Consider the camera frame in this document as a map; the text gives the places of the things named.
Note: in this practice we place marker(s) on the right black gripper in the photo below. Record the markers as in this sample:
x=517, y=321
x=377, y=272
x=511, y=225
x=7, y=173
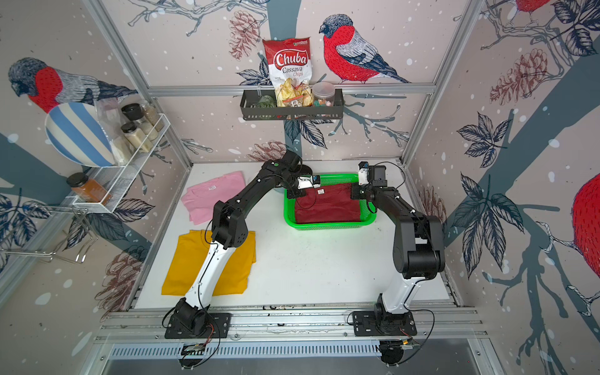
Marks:
x=354, y=195

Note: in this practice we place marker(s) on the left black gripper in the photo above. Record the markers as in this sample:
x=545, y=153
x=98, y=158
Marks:
x=299, y=192

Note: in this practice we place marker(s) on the green plastic basket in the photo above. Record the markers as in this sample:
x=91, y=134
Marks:
x=367, y=217

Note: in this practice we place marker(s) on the dark red t-shirt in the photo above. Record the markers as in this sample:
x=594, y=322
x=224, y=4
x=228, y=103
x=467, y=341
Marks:
x=328, y=204

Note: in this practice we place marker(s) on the pink t-shirt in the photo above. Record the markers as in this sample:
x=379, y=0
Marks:
x=199, y=199

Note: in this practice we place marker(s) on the yellow t-shirt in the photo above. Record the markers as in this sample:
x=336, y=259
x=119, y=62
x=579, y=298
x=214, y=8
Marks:
x=189, y=257

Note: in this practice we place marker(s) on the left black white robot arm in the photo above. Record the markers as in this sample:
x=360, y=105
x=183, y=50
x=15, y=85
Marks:
x=229, y=232

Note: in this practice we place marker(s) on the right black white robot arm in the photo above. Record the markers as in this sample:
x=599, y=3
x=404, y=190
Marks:
x=417, y=250

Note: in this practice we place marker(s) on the clear candy jar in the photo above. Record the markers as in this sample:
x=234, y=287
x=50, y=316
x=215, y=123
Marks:
x=323, y=94

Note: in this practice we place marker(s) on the Chuba cassava chips bag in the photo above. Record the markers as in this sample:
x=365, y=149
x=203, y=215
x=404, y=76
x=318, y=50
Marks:
x=290, y=70

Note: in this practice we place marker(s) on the black lid spice jar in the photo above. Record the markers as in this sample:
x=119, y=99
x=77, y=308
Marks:
x=135, y=114
x=138, y=139

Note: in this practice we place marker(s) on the clear plastic bag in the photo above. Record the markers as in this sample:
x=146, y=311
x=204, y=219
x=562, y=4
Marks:
x=111, y=119

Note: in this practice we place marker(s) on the orange spice jar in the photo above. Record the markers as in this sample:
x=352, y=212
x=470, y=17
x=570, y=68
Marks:
x=88, y=189

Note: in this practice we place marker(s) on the blue striped plate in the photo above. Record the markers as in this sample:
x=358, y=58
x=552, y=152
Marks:
x=75, y=132

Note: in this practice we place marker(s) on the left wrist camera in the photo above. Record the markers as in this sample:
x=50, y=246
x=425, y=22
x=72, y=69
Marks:
x=305, y=182

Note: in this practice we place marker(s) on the black wall shelf basket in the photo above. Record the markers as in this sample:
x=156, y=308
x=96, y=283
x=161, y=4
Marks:
x=249, y=106

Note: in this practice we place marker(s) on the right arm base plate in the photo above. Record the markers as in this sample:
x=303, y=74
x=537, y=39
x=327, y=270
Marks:
x=366, y=324

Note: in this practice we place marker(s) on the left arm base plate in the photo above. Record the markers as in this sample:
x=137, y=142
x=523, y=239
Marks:
x=215, y=326

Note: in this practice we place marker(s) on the white wire wall rack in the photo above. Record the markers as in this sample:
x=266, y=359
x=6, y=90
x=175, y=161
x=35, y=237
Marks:
x=118, y=180

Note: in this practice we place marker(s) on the chrome wire hanger rack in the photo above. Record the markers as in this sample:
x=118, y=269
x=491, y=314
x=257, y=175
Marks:
x=48, y=233

